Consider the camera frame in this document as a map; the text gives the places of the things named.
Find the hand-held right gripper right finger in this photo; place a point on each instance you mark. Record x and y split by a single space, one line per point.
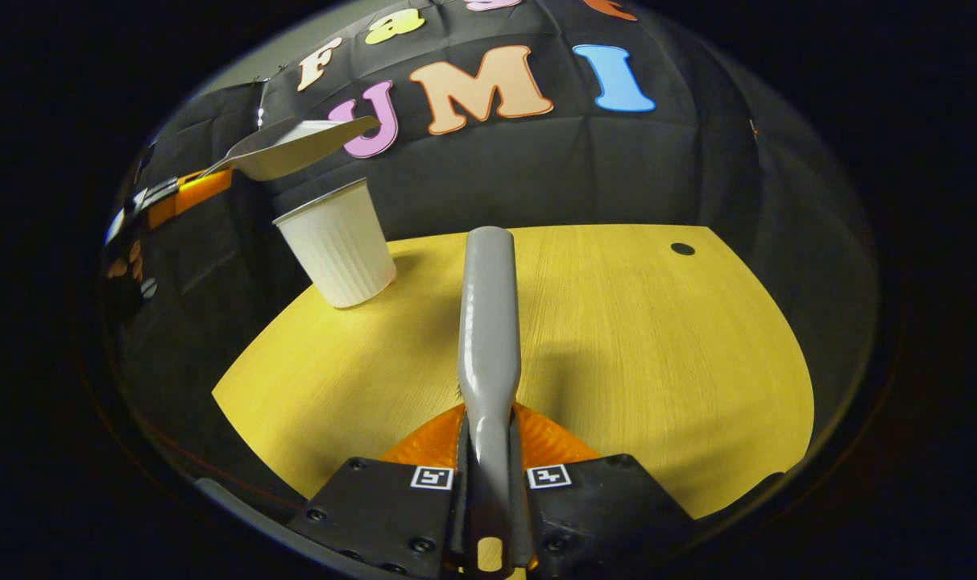
593 507

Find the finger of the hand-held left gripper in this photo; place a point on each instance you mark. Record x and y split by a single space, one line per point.
194 193

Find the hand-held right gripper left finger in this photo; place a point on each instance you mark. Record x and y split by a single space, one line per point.
391 507

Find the grey dustpan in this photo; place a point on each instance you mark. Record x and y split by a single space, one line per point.
295 149

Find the white ribbed garbage bin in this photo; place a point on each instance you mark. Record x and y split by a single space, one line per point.
339 250

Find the small grey broom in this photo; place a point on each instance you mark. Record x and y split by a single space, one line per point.
488 322

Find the black backdrop cloth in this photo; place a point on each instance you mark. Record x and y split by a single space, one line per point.
577 169

